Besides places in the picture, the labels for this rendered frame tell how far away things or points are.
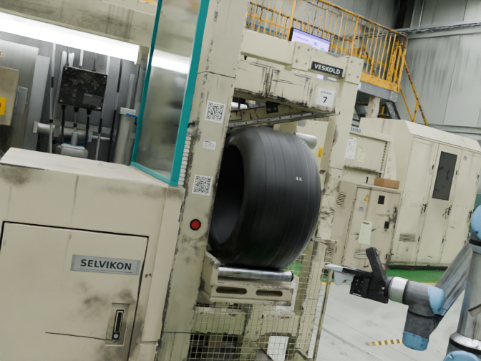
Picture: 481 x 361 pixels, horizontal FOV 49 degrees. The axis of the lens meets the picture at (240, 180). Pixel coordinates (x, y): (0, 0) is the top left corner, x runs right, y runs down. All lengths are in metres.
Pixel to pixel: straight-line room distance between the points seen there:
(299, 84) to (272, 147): 0.56
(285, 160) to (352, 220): 4.76
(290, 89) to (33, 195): 1.57
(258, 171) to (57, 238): 0.98
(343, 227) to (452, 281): 5.05
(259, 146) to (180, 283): 0.62
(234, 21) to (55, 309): 1.33
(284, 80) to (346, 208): 4.41
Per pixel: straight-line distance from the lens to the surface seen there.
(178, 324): 2.19
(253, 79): 2.42
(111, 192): 1.19
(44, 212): 1.19
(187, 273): 2.13
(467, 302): 1.65
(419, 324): 1.68
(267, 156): 2.00
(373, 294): 1.71
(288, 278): 2.21
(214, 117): 2.07
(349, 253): 6.84
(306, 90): 2.53
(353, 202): 6.71
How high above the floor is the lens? 1.37
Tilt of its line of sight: 3 degrees down
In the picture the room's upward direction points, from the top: 10 degrees clockwise
